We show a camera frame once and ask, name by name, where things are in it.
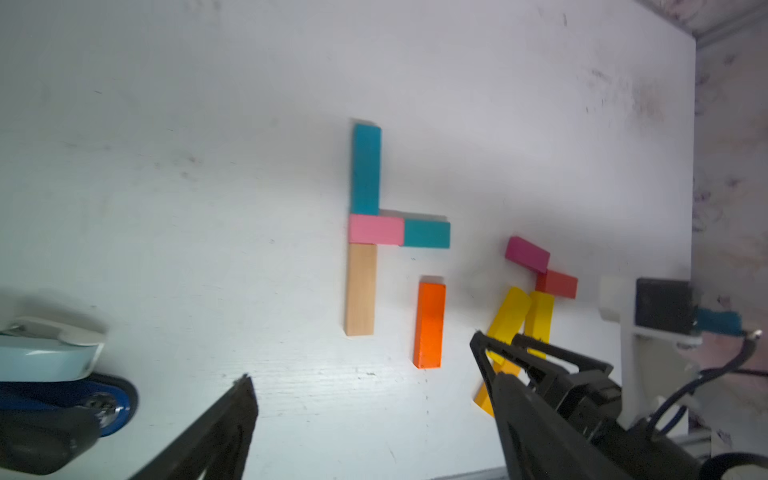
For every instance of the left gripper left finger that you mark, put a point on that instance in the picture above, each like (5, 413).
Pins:
(216, 445)

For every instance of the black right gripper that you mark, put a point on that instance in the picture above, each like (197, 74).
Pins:
(589, 401)

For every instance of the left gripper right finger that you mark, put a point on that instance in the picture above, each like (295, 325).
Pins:
(538, 443)

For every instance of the yellow block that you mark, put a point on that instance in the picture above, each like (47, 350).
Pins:
(510, 316)
(539, 318)

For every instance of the red block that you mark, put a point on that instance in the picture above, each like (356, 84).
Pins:
(557, 284)

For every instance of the magenta block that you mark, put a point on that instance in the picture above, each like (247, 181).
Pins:
(527, 254)

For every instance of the short teal block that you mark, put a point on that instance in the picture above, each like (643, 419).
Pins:
(427, 234)

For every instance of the natural wood block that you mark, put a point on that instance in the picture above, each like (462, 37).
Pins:
(361, 290)

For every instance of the pink block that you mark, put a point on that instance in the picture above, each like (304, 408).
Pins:
(376, 230)

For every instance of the long teal block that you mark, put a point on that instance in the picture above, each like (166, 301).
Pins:
(366, 169)

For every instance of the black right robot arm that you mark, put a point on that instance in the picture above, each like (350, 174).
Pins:
(641, 450)

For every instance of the blue stapler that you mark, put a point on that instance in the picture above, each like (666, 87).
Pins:
(112, 400)

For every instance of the light blue tape dispenser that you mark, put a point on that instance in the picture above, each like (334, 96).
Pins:
(38, 350)

